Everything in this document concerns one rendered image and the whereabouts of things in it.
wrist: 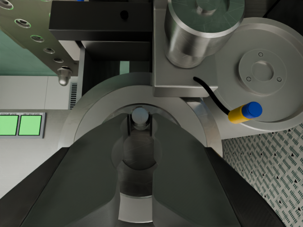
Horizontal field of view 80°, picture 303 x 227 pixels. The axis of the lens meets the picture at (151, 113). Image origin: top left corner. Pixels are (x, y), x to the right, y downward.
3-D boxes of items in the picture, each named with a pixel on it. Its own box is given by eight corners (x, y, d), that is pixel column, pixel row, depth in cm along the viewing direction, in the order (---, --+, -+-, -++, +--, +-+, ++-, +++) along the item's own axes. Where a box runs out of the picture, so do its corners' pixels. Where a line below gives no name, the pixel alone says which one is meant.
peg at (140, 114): (153, 122, 12) (132, 129, 12) (152, 127, 15) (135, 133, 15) (147, 102, 12) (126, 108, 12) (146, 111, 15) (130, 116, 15)
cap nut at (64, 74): (68, 68, 50) (66, 83, 49) (73, 73, 53) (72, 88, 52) (55, 67, 50) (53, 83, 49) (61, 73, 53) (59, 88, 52)
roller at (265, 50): (312, 17, 19) (336, 131, 17) (218, 93, 44) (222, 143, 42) (199, 15, 19) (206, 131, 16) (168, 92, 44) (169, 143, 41)
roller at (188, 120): (201, 82, 17) (215, 219, 14) (167, 123, 42) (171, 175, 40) (75, 85, 16) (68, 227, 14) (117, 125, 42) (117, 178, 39)
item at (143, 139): (88, 199, 13) (96, 101, 15) (95, 192, 15) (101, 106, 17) (189, 200, 14) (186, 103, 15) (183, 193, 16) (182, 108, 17)
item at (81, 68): (92, -52, 21) (80, 103, 17) (120, 54, 44) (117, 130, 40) (88, -52, 21) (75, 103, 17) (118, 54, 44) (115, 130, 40)
